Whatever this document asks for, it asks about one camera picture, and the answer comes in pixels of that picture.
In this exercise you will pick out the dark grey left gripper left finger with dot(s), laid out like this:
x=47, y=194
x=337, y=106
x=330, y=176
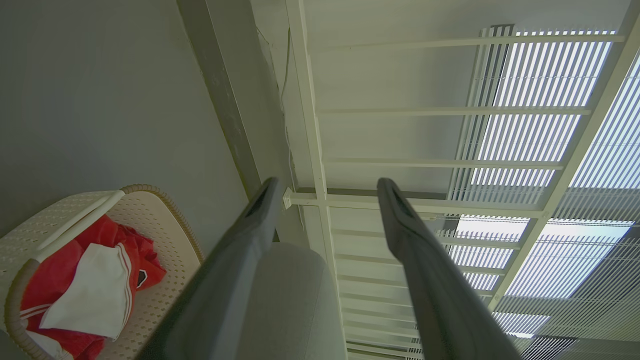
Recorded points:
x=220, y=290

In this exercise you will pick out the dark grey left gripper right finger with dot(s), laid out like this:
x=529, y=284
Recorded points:
x=435, y=290

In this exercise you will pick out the cream perforated laundry basket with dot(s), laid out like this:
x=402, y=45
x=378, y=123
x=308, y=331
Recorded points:
x=165, y=225

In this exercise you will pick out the grey fabric sofa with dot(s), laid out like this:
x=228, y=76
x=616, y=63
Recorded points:
x=295, y=300

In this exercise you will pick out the white garment with red trim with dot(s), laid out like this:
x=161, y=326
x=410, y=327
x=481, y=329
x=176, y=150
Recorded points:
x=97, y=295

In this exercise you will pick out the red garment with white stripes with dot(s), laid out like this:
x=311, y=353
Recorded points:
x=57, y=280

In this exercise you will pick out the small white cloth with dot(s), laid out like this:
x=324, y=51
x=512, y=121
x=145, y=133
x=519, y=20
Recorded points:
x=50, y=347

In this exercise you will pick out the white metal railing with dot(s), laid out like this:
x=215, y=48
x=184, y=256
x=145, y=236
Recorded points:
x=306, y=100

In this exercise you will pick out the white window blinds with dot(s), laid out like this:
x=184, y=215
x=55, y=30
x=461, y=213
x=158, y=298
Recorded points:
x=540, y=70

